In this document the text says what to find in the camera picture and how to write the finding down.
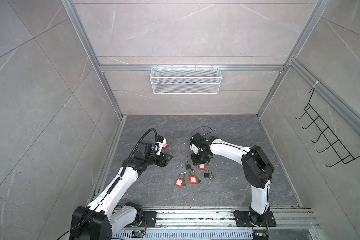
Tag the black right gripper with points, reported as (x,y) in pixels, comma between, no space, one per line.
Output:
(195,162)

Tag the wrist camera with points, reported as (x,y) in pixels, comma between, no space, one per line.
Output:
(159,144)
(194,149)

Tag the white wire mesh basket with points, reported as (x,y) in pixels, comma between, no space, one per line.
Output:
(185,80)

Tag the slotted cable duct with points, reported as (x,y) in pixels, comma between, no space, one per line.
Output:
(206,234)

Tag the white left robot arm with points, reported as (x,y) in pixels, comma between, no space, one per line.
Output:
(101,218)

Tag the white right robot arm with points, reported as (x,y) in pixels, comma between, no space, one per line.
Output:
(258,170)

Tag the aluminium frame left rail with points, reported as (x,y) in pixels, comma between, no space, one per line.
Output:
(100,183)

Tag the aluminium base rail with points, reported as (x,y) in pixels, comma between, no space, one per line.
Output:
(223,218)

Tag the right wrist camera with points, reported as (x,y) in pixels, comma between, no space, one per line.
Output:
(194,149)

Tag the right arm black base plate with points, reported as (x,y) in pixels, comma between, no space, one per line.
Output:
(251,218)

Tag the black wire hook rack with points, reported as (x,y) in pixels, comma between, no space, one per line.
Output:
(334,143)

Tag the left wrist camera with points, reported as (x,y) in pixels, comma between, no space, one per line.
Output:
(159,144)

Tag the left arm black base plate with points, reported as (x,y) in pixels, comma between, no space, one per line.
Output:
(150,217)

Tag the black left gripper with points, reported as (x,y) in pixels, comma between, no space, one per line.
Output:
(163,160)

